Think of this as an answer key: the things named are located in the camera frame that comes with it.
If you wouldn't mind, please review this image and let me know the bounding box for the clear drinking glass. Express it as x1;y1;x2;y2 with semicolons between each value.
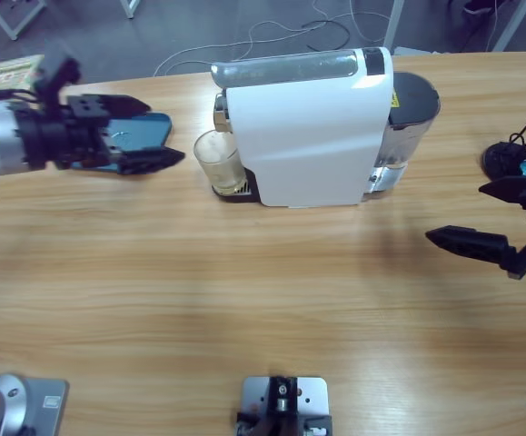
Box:
193;129;244;197

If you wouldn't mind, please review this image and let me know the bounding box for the silver machine lever lid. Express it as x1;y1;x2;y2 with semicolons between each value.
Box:
211;48;360;88

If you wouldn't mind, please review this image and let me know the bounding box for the white capsule coffee machine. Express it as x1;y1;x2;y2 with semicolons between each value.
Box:
211;45;395;211

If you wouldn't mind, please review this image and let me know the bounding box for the teal plastic tray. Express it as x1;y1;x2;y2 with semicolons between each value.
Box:
69;112;174;175

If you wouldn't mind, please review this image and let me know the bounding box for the black capsule holder with rods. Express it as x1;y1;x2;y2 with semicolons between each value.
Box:
481;93;526;192

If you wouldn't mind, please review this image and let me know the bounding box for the metal grille drip tray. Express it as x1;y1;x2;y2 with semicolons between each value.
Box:
211;167;260;204

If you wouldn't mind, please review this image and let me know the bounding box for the white metal table leg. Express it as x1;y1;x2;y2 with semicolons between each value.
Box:
491;0;526;52
382;0;404;55
119;0;148;20

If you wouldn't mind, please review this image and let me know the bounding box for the clear water tank black lid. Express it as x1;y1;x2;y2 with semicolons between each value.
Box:
370;71;442;202

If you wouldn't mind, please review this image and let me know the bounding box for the wooden crate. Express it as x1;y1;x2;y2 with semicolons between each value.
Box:
0;53;48;92

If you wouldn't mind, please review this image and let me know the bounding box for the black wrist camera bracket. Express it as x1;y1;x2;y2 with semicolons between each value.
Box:
33;43;83;122

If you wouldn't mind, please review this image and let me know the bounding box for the white floor cable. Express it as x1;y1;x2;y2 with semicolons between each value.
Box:
153;0;393;78

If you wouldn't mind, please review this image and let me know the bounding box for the white metal table frame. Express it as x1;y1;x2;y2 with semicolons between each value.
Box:
0;0;48;41

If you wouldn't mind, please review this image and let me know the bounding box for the black floor cable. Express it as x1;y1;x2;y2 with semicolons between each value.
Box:
301;15;352;51

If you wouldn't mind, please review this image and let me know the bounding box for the grey camera mount plate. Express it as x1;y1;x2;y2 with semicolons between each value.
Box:
235;374;334;436

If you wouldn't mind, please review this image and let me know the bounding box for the arm grey base plate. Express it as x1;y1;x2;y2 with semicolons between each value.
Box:
0;372;70;436

